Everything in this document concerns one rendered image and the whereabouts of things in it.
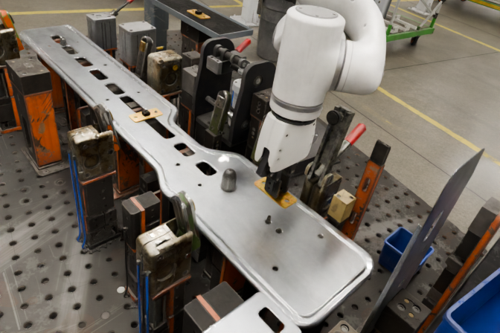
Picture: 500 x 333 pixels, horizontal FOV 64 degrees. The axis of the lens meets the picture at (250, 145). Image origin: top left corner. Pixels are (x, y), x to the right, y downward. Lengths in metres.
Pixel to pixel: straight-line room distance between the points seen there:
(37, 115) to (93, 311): 0.59
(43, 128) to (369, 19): 1.01
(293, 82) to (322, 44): 0.07
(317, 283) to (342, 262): 0.07
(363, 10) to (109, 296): 0.83
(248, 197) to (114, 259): 0.43
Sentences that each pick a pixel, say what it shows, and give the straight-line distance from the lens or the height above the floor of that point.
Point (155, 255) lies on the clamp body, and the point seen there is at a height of 1.04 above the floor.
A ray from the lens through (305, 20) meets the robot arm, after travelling 0.56.
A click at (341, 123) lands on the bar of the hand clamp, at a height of 1.18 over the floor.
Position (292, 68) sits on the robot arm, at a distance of 0.59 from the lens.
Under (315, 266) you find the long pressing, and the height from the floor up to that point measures 1.00.
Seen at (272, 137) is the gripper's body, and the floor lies 1.22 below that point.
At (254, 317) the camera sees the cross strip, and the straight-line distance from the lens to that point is 0.68.
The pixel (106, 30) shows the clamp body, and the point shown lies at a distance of 1.60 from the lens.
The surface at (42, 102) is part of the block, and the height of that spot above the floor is 0.93.
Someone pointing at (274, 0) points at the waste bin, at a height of 0.61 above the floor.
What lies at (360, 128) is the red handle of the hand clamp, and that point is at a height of 1.14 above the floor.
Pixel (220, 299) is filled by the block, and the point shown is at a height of 0.98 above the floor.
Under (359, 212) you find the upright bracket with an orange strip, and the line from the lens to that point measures 0.85.
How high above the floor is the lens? 1.57
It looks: 34 degrees down
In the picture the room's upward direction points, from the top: 10 degrees clockwise
